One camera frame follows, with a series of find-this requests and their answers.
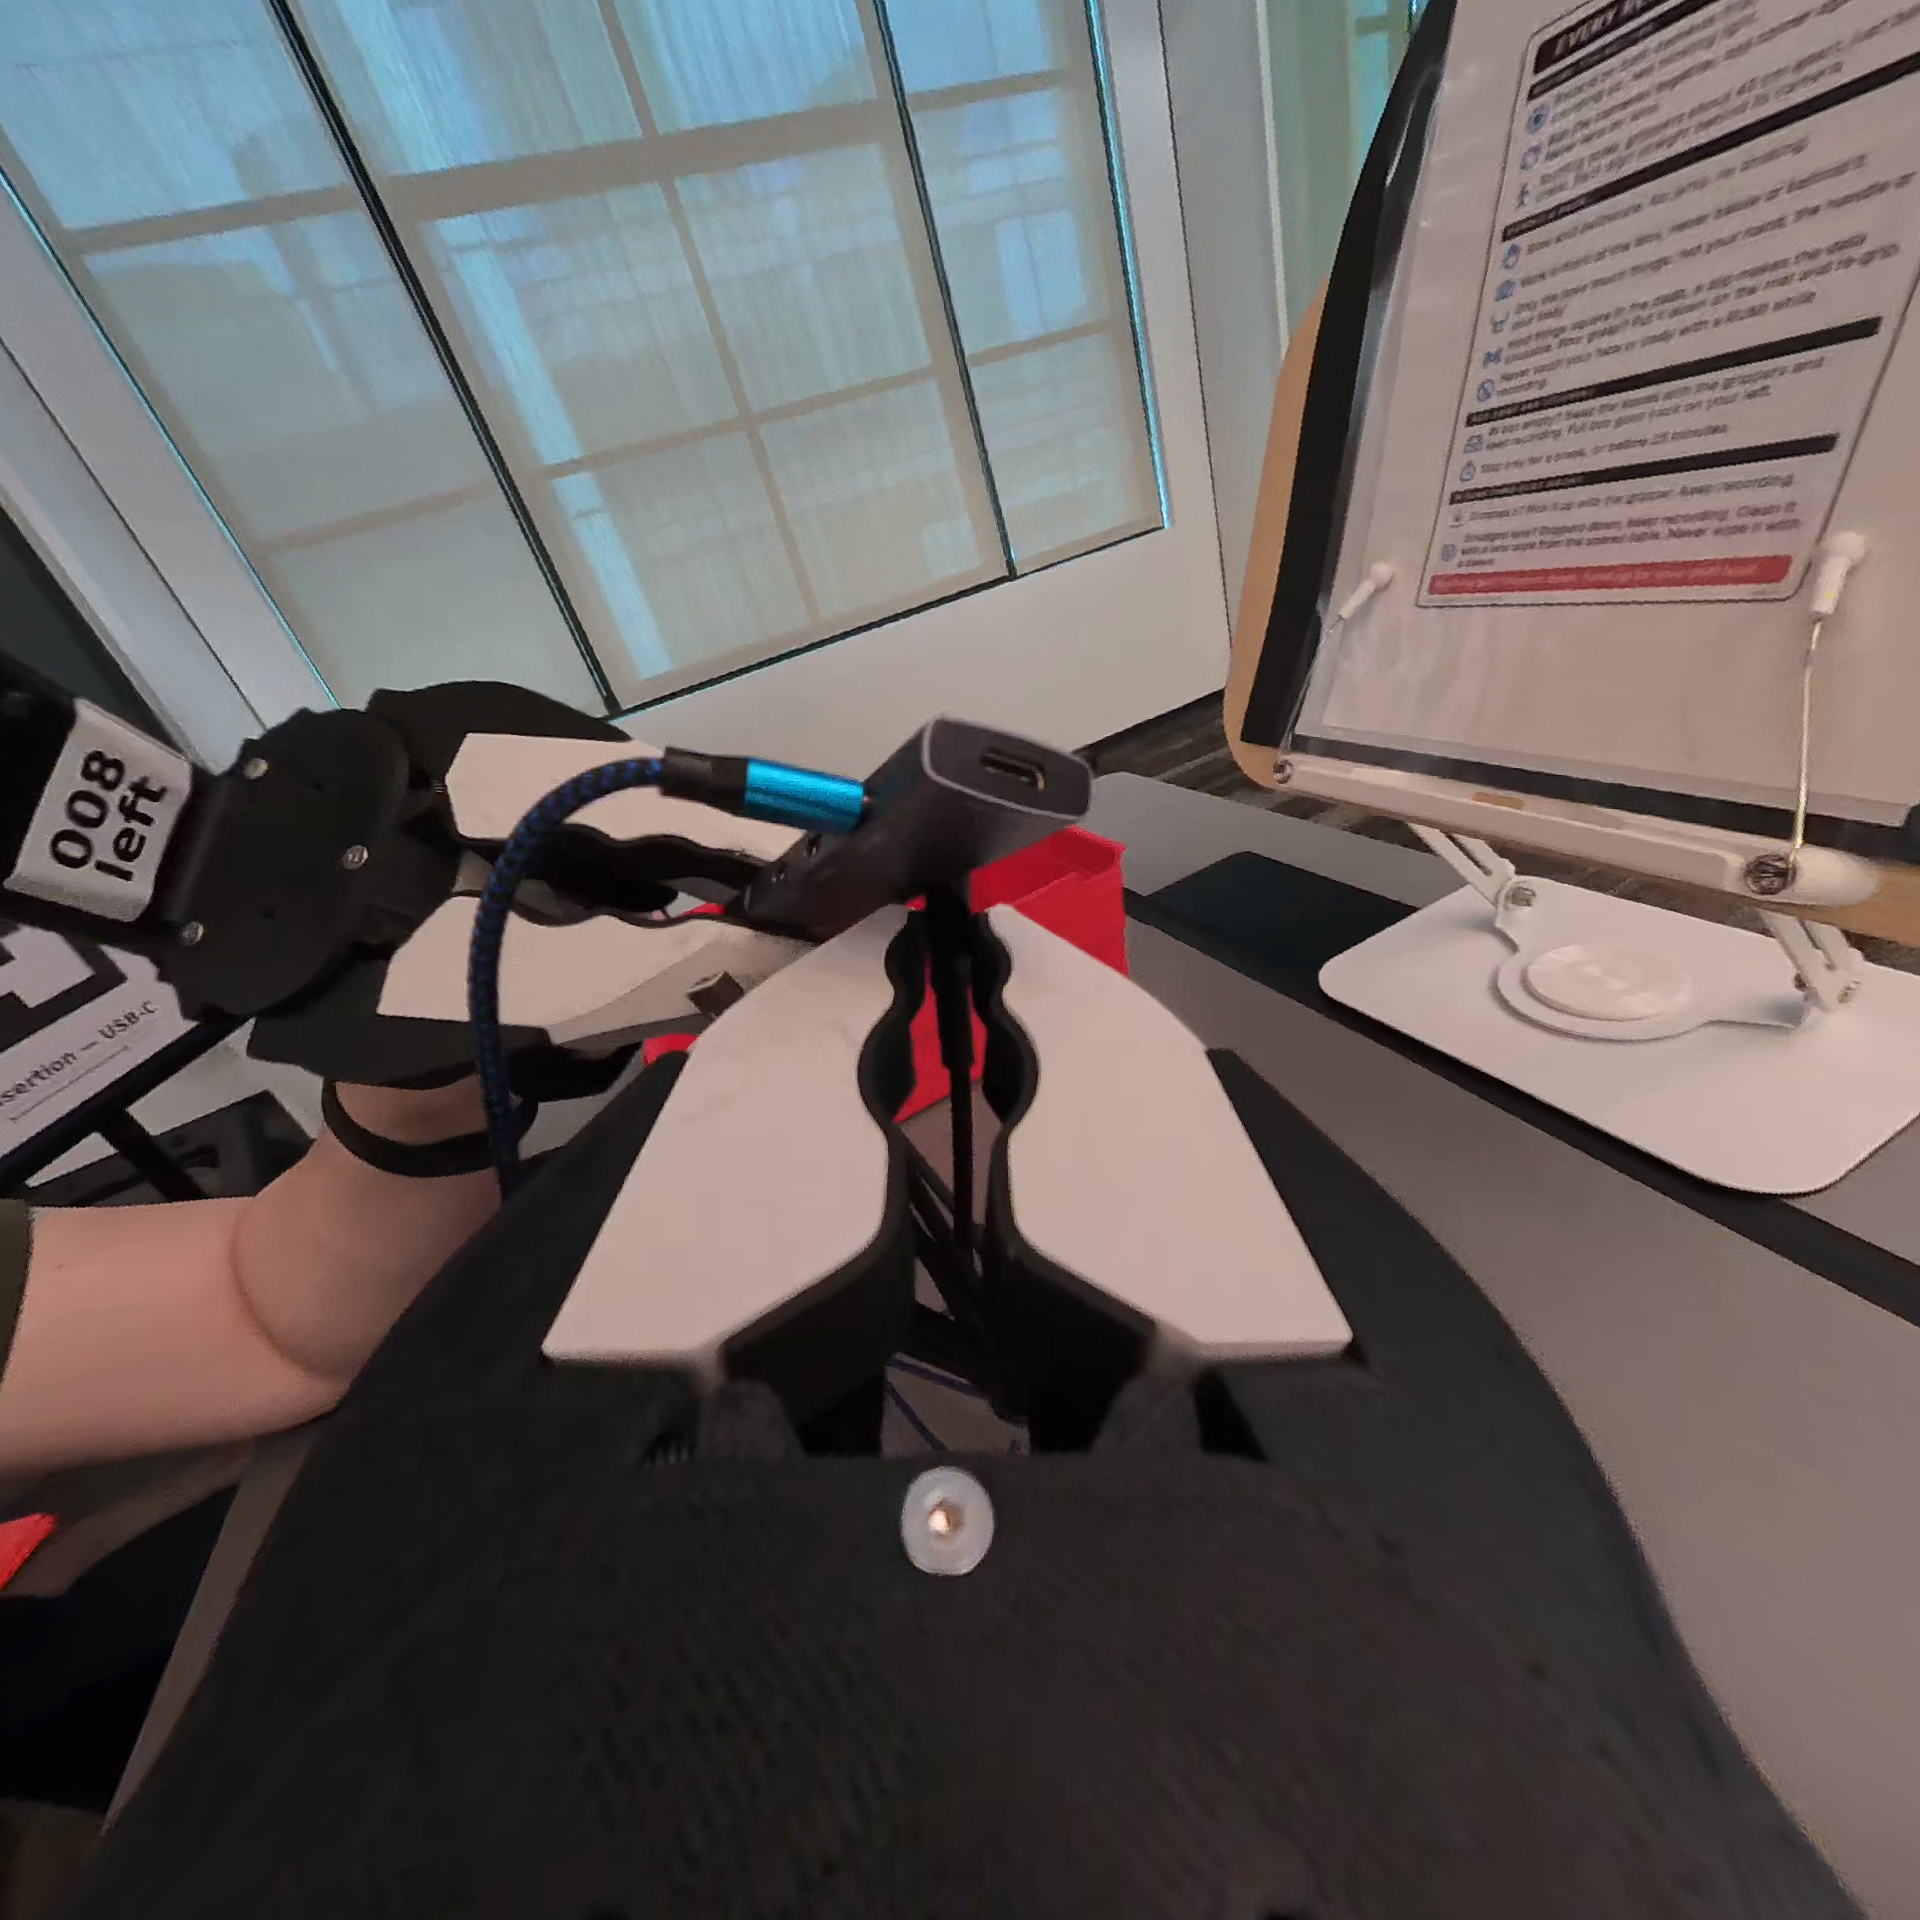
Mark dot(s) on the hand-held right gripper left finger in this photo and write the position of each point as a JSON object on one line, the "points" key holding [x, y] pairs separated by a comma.
{"points": [[722, 1200]]}

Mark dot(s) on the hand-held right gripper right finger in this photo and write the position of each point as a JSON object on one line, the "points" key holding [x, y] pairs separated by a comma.
{"points": [[1172, 1200]]}

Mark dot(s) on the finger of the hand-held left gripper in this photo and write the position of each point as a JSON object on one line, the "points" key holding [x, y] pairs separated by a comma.
{"points": [[525, 773], [601, 984]]}

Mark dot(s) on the person's left forearm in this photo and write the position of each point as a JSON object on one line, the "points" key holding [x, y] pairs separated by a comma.
{"points": [[135, 1335]]}

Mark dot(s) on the person's left hand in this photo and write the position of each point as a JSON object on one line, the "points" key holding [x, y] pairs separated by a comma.
{"points": [[389, 1245]]}

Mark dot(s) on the black framed marker sign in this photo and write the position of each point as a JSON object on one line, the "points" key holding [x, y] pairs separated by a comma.
{"points": [[76, 1036]]}

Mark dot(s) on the dark rectangular pad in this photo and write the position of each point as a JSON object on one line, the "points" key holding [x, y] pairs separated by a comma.
{"points": [[1277, 916]]}

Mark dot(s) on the red plastic bin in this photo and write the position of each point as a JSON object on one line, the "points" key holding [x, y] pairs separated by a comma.
{"points": [[1073, 901]]}

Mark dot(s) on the large black screen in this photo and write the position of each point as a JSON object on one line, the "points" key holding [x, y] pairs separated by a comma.
{"points": [[30, 599]]}

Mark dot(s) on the large grid window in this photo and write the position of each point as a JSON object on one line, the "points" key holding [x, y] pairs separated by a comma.
{"points": [[601, 300]]}

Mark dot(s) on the wooden document stand white base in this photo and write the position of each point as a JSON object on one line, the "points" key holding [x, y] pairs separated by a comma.
{"points": [[1652, 1051]]}

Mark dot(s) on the orange traffic cone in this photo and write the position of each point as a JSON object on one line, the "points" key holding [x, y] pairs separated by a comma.
{"points": [[19, 1553]]}

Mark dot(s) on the printed instruction sheet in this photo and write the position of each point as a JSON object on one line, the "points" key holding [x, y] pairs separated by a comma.
{"points": [[1652, 375]]}

